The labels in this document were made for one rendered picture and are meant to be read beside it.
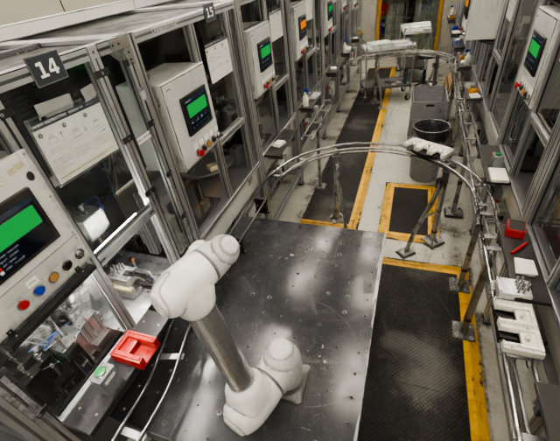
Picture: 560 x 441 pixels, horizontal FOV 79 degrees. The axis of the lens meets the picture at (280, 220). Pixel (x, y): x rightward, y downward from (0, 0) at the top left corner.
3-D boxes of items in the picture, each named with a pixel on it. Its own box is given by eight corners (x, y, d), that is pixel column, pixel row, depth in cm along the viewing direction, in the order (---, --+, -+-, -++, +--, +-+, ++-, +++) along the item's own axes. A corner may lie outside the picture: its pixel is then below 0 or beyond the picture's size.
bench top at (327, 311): (347, 510, 120) (347, 507, 118) (112, 421, 154) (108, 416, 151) (386, 237, 230) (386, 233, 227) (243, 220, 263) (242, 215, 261)
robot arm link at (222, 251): (213, 236, 127) (185, 258, 119) (229, 219, 112) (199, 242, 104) (236, 262, 127) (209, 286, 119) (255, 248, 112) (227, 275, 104)
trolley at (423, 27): (429, 80, 660) (437, 24, 601) (397, 82, 672) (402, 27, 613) (423, 69, 725) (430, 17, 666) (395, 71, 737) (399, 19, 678)
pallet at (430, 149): (402, 152, 288) (402, 142, 282) (411, 147, 294) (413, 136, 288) (442, 166, 264) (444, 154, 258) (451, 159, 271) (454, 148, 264)
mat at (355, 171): (357, 232, 334) (357, 231, 333) (299, 225, 352) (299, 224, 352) (396, 66, 760) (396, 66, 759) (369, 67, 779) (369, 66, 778)
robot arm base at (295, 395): (313, 359, 162) (312, 353, 159) (300, 406, 146) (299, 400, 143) (277, 350, 168) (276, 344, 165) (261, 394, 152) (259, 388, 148)
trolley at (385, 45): (362, 105, 600) (365, 45, 541) (357, 94, 644) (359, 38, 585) (414, 100, 593) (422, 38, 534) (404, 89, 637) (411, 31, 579)
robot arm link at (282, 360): (311, 369, 152) (308, 341, 139) (286, 404, 142) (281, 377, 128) (282, 351, 161) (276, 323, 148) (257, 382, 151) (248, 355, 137)
